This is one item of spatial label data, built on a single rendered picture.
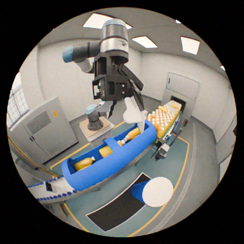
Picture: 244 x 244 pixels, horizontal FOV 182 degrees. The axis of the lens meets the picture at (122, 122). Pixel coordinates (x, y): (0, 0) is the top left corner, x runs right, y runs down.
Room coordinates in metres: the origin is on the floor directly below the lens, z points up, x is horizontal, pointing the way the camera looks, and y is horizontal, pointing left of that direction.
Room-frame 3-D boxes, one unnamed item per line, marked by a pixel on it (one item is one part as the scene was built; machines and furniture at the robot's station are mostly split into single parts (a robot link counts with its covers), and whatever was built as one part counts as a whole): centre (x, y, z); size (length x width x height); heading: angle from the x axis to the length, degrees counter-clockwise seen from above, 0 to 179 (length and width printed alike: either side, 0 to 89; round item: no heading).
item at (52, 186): (-0.23, 0.72, 1.00); 0.10 x 0.04 x 0.15; 38
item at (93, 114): (0.58, 0.29, 1.33); 0.13 x 0.12 x 0.14; 109
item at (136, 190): (-0.09, -0.29, 0.59); 0.28 x 0.28 x 0.88
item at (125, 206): (-0.42, -0.06, 0.07); 1.50 x 0.52 x 0.15; 135
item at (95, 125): (0.58, 0.29, 1.21); 0.15 x 0.15 x 0.10
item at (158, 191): (-0.09, -0.29, 1.03); 0.28 x 0.28 x 0.01
